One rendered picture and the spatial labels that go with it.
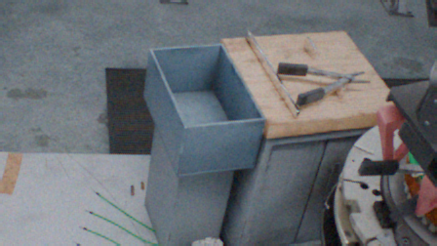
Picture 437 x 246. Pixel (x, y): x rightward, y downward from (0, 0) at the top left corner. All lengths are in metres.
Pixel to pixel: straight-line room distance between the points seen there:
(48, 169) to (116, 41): 1.72
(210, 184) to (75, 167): 0.30
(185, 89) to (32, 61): 1.75
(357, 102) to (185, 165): 0.24
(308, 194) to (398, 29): 2.35
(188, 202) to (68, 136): 1.48
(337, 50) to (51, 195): 0.49
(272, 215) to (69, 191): 0.33
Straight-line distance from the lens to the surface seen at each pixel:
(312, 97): 1.00
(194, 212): 1.10
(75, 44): 2.94
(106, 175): 1.28
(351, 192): 0.87
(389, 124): 0.75
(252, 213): 1.09
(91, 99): 2.68
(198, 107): 1.11
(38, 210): 1.22
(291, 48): 1.13
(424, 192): 0.73
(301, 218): 1.16
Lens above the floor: 1.67
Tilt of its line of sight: 41 degrees down
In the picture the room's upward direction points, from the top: 8 degrees clockwise
